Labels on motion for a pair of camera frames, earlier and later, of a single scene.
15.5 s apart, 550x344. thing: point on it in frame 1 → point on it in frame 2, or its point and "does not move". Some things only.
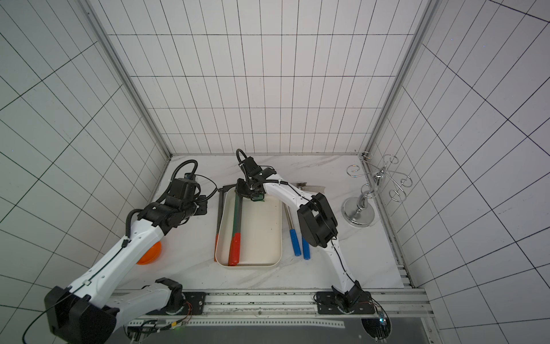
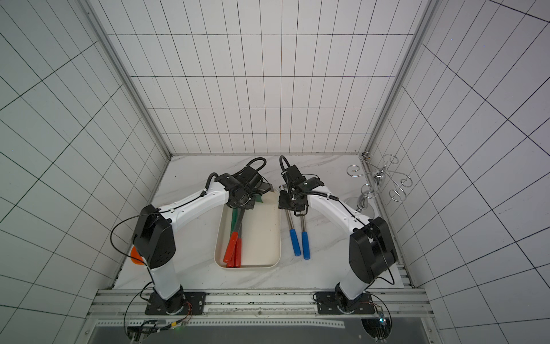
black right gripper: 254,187 → 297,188
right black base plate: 326,304 does not move
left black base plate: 186,303 does not move
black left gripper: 203,203 → 249,206
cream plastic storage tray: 261,232 does not move
